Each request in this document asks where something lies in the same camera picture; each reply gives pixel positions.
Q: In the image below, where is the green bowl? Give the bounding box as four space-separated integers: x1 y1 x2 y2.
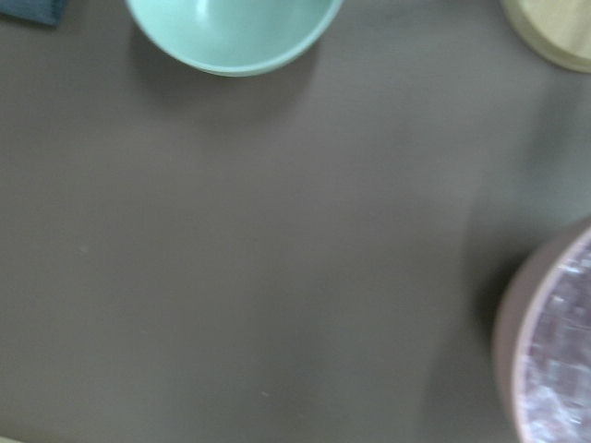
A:
126 0 343 78

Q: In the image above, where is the grey folded cloth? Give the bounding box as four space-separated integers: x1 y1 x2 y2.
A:
0 0 66 27

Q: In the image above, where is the pink bowl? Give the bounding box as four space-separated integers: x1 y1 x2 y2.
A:
492 219 590 442

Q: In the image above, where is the clear ice cubes pile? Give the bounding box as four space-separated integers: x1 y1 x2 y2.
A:
522 245 590 442

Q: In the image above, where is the wooden mug tree stand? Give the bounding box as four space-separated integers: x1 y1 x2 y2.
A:
501 0 590 74

